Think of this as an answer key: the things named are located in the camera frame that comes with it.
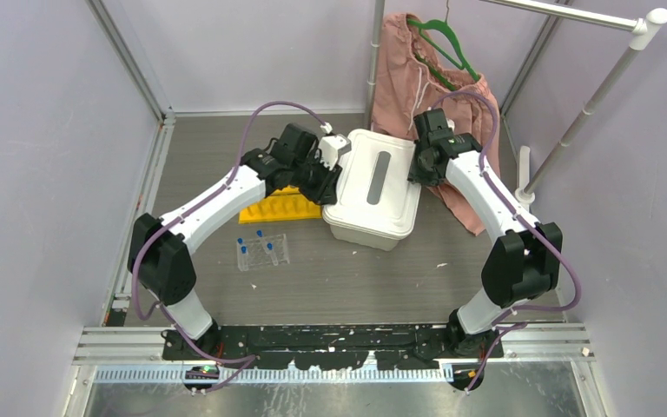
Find clear acrylic tube rack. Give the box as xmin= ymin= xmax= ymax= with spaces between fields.
xmin=235 ymin=234 xmax=290 ymax=272

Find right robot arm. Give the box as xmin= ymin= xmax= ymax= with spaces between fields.
xmin=408 ymin=109 xmax=563 ymax=357

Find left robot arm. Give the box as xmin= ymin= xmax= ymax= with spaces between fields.
xmin=127 ymin=122 xmax=350 ymax=359

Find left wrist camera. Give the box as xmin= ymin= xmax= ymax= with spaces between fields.
xmin=318 ymin=134 xmax=352 ymax=171

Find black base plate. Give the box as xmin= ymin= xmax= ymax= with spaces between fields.
xmin=161 ymin=323 xmax=497 ymax=371

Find white rectangular tray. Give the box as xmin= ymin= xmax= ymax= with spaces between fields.
xmin=322 ymin=129 xmax=421 ymax=228

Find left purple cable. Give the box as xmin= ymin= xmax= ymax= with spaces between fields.
xmin=130 ymin=101 xmax=334 ymax=395

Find pink shorts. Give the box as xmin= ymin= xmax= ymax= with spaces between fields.
xmin=371 ymin=12 xmax=503 ymax=237

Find beige plastic bin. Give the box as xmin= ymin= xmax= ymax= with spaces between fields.
xmin=329 ymin=223 xmax=413 ymax=251

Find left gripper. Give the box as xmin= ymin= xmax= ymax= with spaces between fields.
xmin=292 ymin=152 xmax=343 ymax=207

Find white clothes rack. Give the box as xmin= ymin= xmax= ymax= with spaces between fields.
xmin=386 ymin=1 xmax=667 ymax=214

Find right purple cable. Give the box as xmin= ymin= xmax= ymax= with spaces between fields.
xmin=428 ymin=90 xmax=583 ymax=395

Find purple cable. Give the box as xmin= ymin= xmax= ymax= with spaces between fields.
xmin=428 ymin=90 xmax=583 ymax=395
xmin=130 ymin=101 xmax=334 ymax=395

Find green clothes hanger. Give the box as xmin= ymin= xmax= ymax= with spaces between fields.
xmin=405 ymin=14 xmax=483 ymax=92

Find yellow test tube rack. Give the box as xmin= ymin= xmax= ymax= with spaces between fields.
xmin=238 ymin=187 xmax=321 ymax=224

